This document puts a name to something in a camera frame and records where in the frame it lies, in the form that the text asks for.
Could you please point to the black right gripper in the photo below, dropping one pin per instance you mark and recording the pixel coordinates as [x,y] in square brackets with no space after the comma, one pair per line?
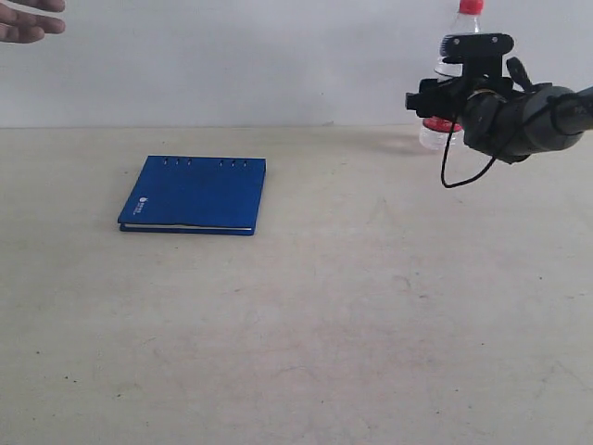
[479,103]

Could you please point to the clear water bottle red cap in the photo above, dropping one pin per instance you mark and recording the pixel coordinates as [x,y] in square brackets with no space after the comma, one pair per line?
[436,132]

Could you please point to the blue ring binder notebook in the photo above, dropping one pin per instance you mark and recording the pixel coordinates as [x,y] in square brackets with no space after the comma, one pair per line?
[195,195]

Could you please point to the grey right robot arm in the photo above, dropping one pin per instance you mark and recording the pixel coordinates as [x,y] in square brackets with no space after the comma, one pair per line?
[550,118]

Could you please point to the person's open hand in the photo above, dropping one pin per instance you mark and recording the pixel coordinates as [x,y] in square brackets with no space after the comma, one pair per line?
[27,22]

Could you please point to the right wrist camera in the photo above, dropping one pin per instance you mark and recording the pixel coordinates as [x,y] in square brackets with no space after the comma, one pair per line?
[479,54]

